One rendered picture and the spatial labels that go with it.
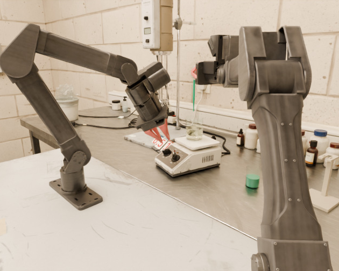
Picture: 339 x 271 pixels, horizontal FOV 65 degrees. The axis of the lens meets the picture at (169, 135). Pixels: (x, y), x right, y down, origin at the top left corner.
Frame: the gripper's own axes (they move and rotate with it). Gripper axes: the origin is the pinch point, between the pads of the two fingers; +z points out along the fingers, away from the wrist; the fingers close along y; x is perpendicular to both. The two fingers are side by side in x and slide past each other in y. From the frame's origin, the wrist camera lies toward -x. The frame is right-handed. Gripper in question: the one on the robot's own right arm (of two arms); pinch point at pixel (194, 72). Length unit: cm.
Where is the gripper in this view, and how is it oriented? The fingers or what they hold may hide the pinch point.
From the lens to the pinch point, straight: 90.1
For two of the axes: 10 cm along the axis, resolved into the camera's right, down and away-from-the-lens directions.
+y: -8.7, 1.4, -4.7
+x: 0.0, 9.6, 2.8
